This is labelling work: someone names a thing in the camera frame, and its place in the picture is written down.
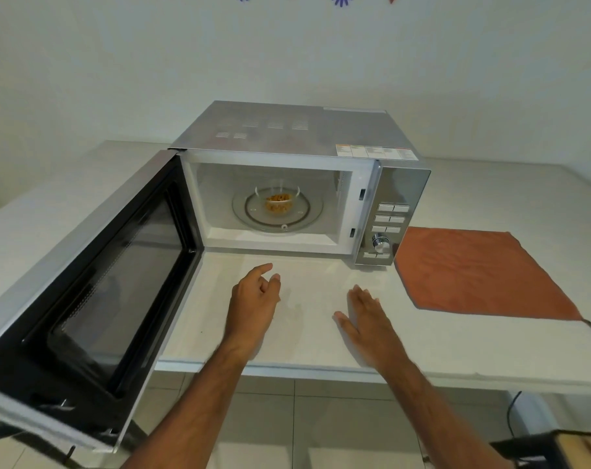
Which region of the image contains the person's left hand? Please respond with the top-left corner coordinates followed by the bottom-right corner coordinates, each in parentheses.
top-left (224, 263), bottom-right (282, 350)

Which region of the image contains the orange cloth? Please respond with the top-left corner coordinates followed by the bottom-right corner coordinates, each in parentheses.
top-left (394, 226), bottom-right (591, 343)

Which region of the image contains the glass microwave turntable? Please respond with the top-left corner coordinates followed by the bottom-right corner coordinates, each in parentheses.
top-left (231, 182), bottom-right (325, 234)

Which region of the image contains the person's left forearm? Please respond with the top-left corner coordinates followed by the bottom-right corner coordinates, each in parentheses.
top-left (133, 335), bottom-right (251, 469)

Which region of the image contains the person's right hand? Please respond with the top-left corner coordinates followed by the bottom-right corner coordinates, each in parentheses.
top-left (333, 284), bottom-right (412, 375)

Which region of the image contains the person's right forearm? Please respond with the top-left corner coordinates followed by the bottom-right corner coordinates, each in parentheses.
top-left (377, 357), bottom-right (513, 469)

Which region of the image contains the silver microwave oven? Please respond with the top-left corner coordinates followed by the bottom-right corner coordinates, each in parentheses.
top-left (170, 100), bottom-right (432, 267)

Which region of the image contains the clear glass bowl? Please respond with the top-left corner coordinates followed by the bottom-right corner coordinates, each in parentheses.
top-left (254, 184), bottom-right (301, 216)

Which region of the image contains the black wooden stool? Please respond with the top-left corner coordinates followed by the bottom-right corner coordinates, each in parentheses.
top-left (489, 429), bottom-right (591, 469)

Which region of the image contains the black glass microwave door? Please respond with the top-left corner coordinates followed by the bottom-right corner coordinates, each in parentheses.
top-left (0, 149), bottom-right (204, 454)

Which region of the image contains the black power cable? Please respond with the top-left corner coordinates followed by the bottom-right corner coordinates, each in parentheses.
top-left (506, 391), bottom-right (524, 436)

